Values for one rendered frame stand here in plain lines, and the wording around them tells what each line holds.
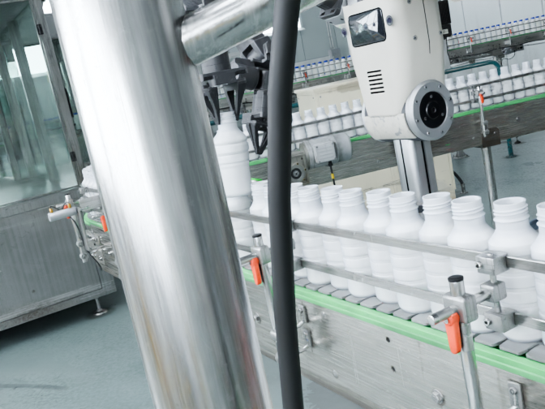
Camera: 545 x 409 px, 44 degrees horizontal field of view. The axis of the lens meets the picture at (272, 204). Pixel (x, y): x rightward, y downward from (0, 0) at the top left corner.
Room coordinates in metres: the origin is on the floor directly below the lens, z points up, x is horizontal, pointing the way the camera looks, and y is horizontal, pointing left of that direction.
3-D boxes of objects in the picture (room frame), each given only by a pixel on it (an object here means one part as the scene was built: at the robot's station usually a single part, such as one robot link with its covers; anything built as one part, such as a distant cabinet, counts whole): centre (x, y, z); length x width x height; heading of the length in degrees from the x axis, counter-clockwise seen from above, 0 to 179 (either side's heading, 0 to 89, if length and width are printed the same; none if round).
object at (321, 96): (5.83, -0.99, 0.59); 1.10 x 0.62 x 1.18; 100
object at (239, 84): (1.32, 0.05, 1.33); 0.07 x 0.07 x 0.09; 28
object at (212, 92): (1.32, 0.06, 1.33); 0.07 x 0.07 x 0.09; 28
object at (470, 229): (0.80, -0.23, 1.08); 0.06 x 0.06 x 0.17
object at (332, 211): (1.06, -0.10, 1.08); 0.06 x 0.06 x 0.17
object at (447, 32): (7.58, -2.24, 1.55); 0.17 x 0.15 x 0.42; 100
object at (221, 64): (1.32, 0.05, 1.40); 0.10 x 0.07 x 0.07; 118
